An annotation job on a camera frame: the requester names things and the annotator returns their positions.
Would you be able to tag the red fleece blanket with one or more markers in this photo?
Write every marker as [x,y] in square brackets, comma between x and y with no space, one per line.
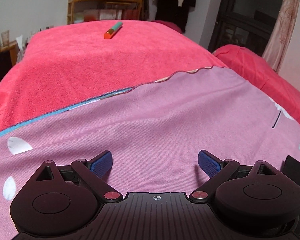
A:
[69,64]

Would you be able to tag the black pants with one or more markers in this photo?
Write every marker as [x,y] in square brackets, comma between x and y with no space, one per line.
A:
[291,168]

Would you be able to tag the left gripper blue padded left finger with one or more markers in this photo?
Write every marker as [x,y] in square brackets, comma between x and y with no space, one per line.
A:
[101,164]

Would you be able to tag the wooden shelf unit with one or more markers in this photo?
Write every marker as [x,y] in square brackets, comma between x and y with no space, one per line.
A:
[94,10]

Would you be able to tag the red covered mattress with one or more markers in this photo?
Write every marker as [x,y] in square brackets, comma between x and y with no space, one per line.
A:
[258,72]

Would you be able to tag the dark wooden side table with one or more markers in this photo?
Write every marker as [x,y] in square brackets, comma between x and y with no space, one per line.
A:
[8,58]

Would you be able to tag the green orange tube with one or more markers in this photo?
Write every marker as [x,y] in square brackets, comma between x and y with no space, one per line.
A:
[113,30]

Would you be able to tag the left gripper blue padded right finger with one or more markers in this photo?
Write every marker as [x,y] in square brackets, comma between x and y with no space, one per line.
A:
[209,163]

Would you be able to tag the pink floral curtain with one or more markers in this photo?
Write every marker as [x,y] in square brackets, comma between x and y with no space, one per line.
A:
[278,43]

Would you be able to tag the pink printed bed sheet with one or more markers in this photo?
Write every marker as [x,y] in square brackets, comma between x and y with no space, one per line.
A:
[154,132]

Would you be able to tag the dark window frame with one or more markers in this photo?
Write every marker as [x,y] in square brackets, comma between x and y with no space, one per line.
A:
[245,23]

